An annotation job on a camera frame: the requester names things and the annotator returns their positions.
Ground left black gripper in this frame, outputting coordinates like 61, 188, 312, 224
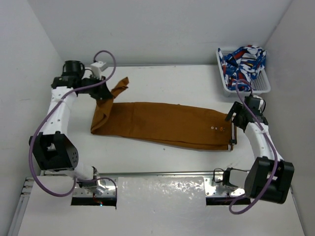
78, 74, 112, 100

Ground brown trousers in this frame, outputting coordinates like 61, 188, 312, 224
90, 77, 237, 150

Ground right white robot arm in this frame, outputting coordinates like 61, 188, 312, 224
222, 95, 294, 204

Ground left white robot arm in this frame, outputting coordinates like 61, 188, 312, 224
29, 60, 113, 195

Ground white plastic basket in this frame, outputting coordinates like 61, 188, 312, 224
216, 47, 271, 97

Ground blue white patterned cloth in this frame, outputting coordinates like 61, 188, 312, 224
217, 45, 266, 92

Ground white front cover board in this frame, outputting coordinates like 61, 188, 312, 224
19, 177, 303, 236

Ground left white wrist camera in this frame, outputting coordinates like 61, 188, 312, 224
90, 61, 107, 78

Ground aluminium table frame rail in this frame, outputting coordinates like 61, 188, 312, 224
39, 157, 76, 177

